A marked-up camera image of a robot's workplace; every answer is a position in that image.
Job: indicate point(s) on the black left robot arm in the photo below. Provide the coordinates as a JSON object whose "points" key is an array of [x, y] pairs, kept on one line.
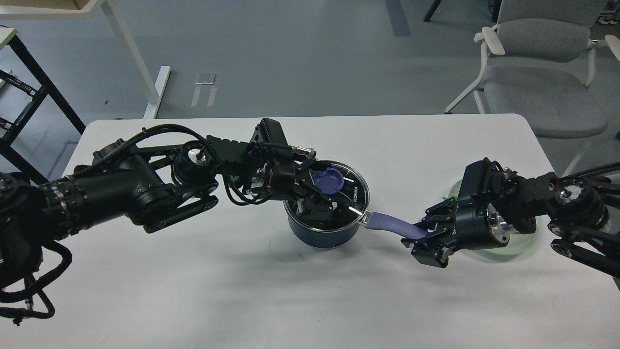
{"points": [[161, 176]]}

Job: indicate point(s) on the white table leg frame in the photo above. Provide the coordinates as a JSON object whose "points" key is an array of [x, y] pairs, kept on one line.
{"points": [[153, 89]]}

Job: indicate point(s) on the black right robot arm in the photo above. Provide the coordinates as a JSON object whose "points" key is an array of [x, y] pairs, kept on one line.
{"points": [[494, 203]]}

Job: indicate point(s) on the translucent green plate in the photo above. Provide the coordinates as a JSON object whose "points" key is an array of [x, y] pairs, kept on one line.
{"points": [[517, 244]]}

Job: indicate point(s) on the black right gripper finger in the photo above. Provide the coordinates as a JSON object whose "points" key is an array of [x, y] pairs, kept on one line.
{"points": [[440, 217], [433, 249]]}

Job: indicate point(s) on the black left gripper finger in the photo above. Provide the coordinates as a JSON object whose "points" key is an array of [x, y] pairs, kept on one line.
{"points": [[321, 180], [313, 212]]}

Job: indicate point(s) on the glass lid with blue knob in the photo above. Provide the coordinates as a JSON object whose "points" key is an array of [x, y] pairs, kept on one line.
{"points": [[348, 216]]}

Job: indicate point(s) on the black metal shelf frame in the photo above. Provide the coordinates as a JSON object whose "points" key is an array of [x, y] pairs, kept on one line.
{"points": [[47, 88]]}

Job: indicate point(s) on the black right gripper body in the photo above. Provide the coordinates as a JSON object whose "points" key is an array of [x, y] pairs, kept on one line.
{"points": [[471, 218]]}

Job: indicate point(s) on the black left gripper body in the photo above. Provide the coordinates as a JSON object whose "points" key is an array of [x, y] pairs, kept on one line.
{"points": [[279, 171]]}

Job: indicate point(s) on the grey office chair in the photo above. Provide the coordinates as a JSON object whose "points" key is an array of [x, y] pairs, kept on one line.
{"points": [[555, 103]]}

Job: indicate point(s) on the blue saucepan with handle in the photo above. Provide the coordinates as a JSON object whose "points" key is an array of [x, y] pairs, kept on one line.
{"points": [[372, 220]]}

